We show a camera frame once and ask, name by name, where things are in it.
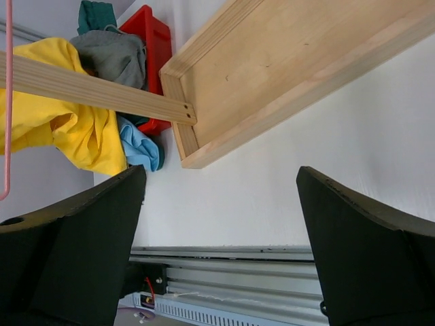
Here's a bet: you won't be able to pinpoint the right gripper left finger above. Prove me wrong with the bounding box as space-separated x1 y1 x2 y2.
1 166 146 325

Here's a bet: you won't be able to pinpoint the dark green shorts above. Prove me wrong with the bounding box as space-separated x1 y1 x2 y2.
77 1 118 35

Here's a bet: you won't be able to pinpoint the grey shorts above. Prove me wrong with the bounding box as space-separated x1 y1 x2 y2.
70 30 146 89

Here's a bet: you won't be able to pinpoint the wooden clothes rack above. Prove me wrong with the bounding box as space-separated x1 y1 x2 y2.
14 1 434 169

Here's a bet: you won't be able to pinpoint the white slotted cable duct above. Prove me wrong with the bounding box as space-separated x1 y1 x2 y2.
119 294 328 326

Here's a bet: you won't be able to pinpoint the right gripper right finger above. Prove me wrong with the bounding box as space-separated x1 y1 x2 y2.
296 166 434 325

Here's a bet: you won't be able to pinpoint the light blue shorts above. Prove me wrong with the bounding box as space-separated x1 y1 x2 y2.
117 115 165 172

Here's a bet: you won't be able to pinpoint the yellow shorts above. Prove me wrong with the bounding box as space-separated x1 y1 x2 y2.
11 37 128 176

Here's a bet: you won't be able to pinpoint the red plastic bin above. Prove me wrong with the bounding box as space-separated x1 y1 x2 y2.
118 4 173 135

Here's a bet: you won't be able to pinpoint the pink hanger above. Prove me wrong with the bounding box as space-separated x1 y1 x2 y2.
1 0 14 201

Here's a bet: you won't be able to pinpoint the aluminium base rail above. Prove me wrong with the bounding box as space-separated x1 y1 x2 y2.
130 247 322 308

